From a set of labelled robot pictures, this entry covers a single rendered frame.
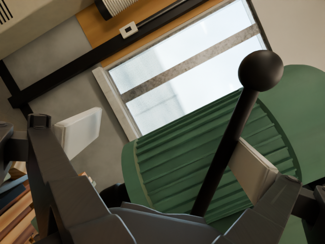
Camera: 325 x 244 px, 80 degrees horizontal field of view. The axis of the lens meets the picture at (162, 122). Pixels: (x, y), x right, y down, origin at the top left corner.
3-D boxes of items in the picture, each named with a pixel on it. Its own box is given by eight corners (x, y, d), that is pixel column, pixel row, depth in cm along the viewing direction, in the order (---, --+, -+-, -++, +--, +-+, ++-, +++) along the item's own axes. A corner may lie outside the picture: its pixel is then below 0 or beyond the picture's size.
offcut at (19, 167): (14, 180, 45) (26, 174, 45) (0, 174, 43) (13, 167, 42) (20, 165, 48) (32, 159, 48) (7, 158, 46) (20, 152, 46)
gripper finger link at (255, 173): (268, 167, 12) (280, 170, 12) (233, 134, 19) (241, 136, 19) (253, 208, 13) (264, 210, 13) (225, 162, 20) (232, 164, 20)
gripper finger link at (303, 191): (291, 195, 11) (344, 206, 11) (254, 158, 16) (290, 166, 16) (282, 218, 11) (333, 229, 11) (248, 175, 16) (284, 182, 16)
